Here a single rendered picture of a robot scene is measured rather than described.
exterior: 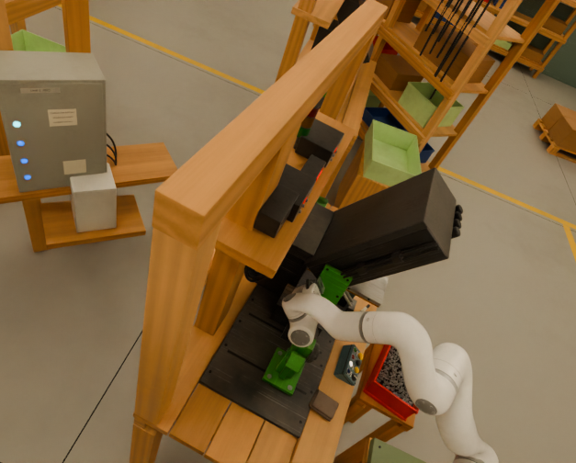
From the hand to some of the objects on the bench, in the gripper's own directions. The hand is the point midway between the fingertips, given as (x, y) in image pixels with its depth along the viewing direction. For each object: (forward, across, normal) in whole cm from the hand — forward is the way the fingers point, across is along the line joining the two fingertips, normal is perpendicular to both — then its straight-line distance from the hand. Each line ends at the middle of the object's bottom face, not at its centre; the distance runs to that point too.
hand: (315, 287), depth 158 cm
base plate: (+23, +17, -18) cm, 34 cm away
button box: (+4, +43, -3) cm, 44 cm away
